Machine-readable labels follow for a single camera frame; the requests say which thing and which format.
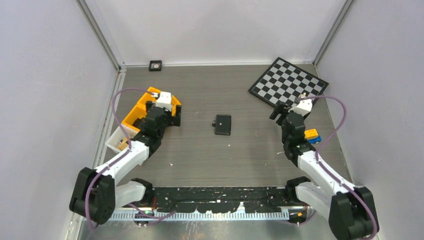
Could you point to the white plastic tray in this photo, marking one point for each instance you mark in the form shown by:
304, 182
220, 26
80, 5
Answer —
116, 136

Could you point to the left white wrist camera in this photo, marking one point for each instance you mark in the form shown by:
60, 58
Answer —
163, 100

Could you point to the gold card with stripe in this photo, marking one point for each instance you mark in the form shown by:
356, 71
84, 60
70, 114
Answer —
123, 143

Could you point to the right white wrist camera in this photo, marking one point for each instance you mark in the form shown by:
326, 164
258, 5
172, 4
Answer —
303, 108

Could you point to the black white chessboard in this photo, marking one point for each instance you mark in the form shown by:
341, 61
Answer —
283, 82

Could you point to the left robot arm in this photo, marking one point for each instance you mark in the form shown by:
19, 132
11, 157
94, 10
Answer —
97, 192

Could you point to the yellow plastic bin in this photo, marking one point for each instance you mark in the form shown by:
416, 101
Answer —
147, 97
137, 112

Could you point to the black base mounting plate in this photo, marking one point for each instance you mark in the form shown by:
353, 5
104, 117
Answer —
219, 200

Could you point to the small black square box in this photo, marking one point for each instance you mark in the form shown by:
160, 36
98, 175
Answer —
155, 66

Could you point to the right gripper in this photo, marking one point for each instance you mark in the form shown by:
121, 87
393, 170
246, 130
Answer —
280, 108

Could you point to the black leather card holder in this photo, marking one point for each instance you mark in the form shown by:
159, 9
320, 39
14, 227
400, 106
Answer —
222, 124

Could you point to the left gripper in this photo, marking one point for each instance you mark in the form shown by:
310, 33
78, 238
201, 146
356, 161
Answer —
174, 121

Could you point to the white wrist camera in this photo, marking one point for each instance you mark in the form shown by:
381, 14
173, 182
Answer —
163, 100
303, 108

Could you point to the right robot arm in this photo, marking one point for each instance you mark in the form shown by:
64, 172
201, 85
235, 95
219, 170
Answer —
349, 209

